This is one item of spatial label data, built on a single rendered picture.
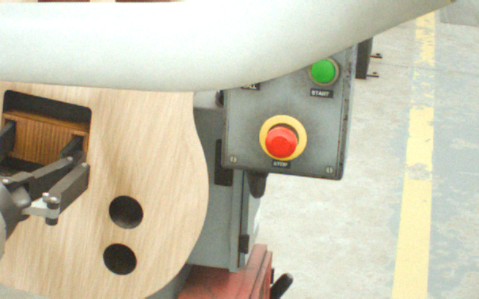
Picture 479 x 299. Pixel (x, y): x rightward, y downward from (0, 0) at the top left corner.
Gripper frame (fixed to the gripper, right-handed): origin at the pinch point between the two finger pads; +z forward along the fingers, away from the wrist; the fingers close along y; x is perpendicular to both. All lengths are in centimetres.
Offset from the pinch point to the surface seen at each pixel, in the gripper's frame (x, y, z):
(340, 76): 4.5, 27.9, 29.5
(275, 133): -3.8, 21.5, 27.1
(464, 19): -92, 78, 491
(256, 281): -42, 21, 57
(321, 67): 5.3, 25.5, 28.9
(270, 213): -103, 10, 211
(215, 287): -42, 15, 52
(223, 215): -28, 14, 50
